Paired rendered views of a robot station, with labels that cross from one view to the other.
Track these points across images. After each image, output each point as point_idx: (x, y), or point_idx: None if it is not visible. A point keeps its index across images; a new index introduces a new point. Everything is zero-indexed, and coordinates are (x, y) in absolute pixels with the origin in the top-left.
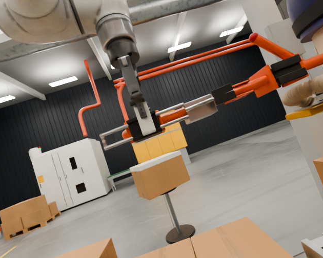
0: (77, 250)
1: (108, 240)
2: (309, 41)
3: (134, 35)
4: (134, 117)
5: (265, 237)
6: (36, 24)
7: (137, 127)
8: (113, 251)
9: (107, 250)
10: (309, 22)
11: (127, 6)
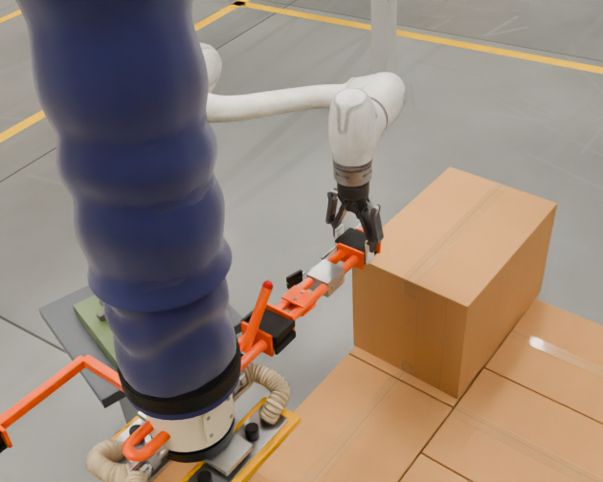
0: (481, 282)
1: (460, 303)
2: (232, 392)
3: (336, 181)
4: (346, 230)
5: None
6: None
7: None
8: (459, 313)
9: (450, 302)
10: None
11: (336, 152)
